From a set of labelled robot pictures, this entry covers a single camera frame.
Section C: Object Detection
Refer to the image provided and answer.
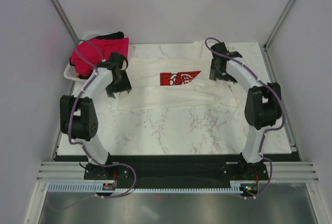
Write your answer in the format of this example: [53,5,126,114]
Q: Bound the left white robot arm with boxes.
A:
[60,52,132,179]

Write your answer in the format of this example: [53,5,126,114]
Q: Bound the left aluminium frame post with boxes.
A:
[50,0,78,43]

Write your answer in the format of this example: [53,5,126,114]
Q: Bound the aluminium frame post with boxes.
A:
[50,0,78,43]
[263,0,297,50]

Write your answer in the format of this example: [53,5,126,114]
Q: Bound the right aluminium frame post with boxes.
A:
[263,0,297,50]

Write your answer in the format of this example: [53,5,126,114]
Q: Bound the white t-shirt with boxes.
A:
[119,41,237,111]

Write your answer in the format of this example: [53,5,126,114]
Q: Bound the white plastic basket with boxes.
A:
[63,30,122,82]

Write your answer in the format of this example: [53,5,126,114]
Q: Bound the red t-shirt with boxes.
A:
[69,36,130,77]

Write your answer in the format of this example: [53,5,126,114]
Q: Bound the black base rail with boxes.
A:
[82,153,301,191]

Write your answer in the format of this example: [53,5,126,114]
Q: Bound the white slotted cable duct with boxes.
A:
[47,182,257,193]

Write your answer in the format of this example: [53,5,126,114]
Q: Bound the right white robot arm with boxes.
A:
[205,38,285,179]

